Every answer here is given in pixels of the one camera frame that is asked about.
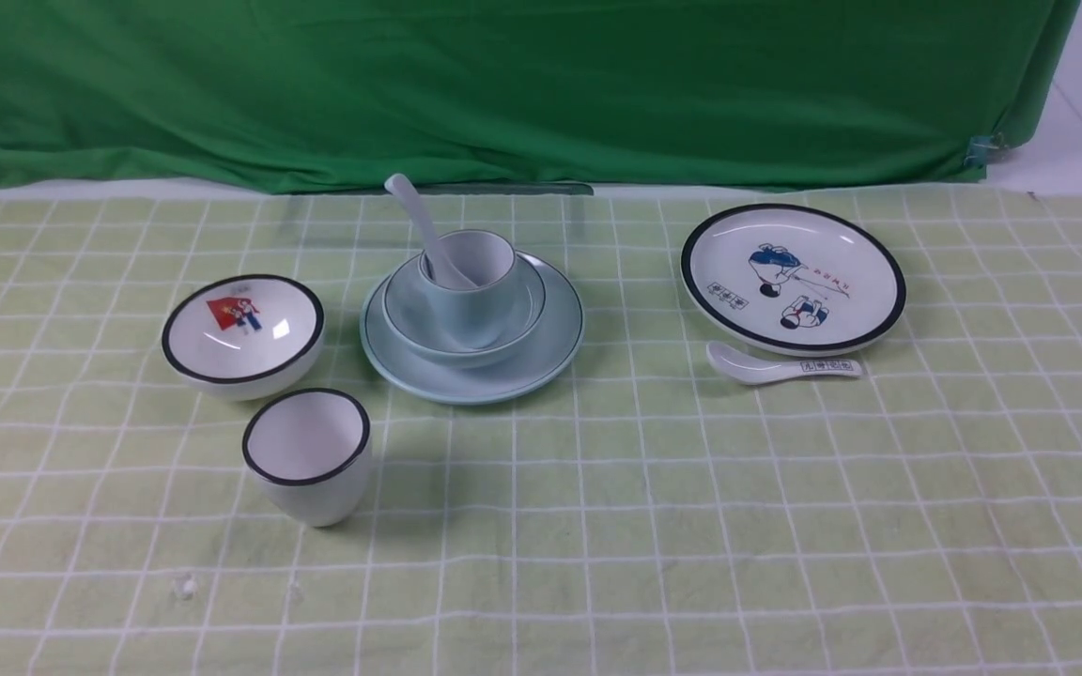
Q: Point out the green backdrop cloth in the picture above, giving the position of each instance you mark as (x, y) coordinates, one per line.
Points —
(291, 97)

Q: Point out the pale blue ceramic spoon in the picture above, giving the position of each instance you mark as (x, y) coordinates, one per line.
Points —
(424, 230)

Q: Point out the pale blue cup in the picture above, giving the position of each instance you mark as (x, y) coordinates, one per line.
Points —
(473, 318)

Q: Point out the pale blue bowl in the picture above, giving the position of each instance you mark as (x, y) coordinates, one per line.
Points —
(413, 323)

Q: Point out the white plate with figures picture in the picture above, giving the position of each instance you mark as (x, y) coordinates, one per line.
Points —
(793, 280)

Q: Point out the green checkered tablecloth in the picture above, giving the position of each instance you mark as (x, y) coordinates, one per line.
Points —
(638, 516)

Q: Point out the white spoon with printed handle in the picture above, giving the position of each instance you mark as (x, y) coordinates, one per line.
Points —
(748, 370)

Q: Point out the white cup with bicycle picture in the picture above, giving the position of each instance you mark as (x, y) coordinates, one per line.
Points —
(311, 453)

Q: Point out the white bowl with flag picture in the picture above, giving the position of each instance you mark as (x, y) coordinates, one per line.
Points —
(246, 337)

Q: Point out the pale blue plate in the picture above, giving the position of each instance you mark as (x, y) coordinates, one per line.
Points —
(544, 354)

